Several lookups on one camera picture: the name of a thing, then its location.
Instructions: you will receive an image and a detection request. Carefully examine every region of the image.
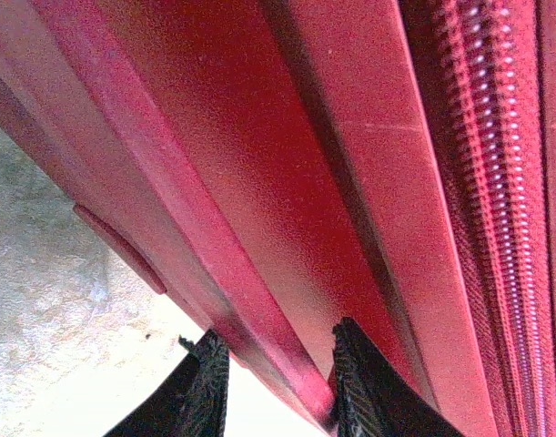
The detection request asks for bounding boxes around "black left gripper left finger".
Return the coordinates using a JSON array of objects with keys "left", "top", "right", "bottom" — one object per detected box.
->
[{"left": 177, "top": 328, "right": 231, "bottom": 437}]

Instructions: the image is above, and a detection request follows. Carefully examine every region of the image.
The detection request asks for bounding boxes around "red hard-shell suitcase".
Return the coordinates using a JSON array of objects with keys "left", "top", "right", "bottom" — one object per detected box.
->
[{"left": 0, "top": 0, "right": 556, "bottom": 437}]

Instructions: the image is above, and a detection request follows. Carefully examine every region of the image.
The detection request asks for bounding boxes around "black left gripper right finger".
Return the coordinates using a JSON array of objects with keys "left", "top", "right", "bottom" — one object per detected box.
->
[{"left": 329, "top": 317, "right": 464, "bottom": 437}]

